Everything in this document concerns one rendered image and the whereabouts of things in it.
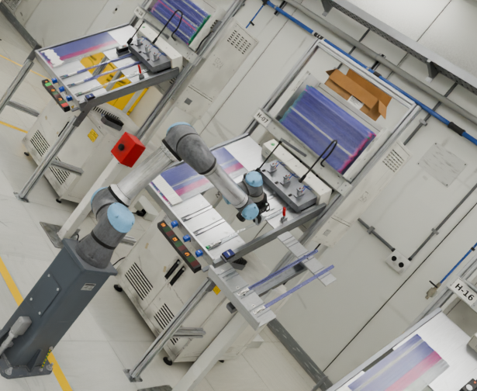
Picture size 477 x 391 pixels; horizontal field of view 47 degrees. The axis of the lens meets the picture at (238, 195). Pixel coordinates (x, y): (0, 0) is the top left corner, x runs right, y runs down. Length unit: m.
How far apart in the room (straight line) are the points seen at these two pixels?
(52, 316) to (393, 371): 1.38
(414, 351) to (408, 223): 1.92
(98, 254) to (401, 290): 2.61
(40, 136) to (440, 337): 3.01
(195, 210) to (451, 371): 1.38
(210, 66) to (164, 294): 1.64
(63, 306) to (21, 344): 0.24
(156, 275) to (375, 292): 1.81
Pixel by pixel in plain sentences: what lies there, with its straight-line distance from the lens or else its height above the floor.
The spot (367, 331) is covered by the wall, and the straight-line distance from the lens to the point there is 4.31.
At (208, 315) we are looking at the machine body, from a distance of 2.96.
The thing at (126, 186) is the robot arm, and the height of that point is 0.84.
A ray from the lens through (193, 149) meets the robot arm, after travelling 2.14.
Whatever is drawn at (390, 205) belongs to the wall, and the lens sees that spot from 4.36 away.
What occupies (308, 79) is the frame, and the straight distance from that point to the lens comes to 3.21.
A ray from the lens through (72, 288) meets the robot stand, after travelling 2.24.
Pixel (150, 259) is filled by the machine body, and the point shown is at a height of 0.32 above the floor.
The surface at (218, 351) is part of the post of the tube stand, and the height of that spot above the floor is 0.42.
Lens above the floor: 1.50
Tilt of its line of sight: 11 degrees down
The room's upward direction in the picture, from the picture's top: 39 degrees clockwise
